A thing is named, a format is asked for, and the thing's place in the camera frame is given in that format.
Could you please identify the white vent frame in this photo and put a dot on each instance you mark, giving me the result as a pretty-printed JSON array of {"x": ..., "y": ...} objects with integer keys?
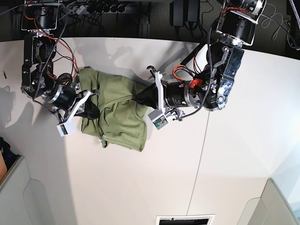
[{"x": 185, "y": 220}]

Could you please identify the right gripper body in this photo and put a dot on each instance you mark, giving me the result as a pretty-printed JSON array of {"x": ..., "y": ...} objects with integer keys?
[{"x": 66, "y": 101}]

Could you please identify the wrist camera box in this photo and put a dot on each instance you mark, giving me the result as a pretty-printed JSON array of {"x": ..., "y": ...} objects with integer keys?
[
  {"x": 158, "y": 118},
  {"x": 66, "y": 128}
]

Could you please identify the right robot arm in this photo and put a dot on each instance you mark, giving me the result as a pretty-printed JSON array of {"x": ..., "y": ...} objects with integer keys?
[{"x": 39, "y": 19}]

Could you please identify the black power adapter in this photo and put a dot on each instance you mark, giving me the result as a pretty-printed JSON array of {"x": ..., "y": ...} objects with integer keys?
[{"x": 177, "y": 13}]

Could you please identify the aluminium table leg post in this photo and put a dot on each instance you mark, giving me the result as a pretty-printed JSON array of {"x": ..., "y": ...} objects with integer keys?
[{"x": 144, "y": 26}]

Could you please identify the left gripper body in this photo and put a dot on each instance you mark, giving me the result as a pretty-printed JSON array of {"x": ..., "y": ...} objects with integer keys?
[{"x": 179, "y": 99}]

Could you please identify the green t-shirt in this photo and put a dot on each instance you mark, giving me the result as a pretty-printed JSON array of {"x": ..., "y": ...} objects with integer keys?
[{"x": 121, "y": 119}]

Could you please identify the white power strip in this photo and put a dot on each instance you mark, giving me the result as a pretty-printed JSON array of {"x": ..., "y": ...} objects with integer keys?
[{"x": 78, "y": 10}]

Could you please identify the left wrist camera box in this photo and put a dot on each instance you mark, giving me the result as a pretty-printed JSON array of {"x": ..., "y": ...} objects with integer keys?
[{"x": 158, "y": 118}]

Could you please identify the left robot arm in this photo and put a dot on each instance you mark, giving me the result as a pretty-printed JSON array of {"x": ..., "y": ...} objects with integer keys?
[{"x": 207, "y": 88}]

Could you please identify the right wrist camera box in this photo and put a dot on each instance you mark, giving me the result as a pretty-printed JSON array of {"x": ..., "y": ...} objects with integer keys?
[{"x": 66, "y": 128}]

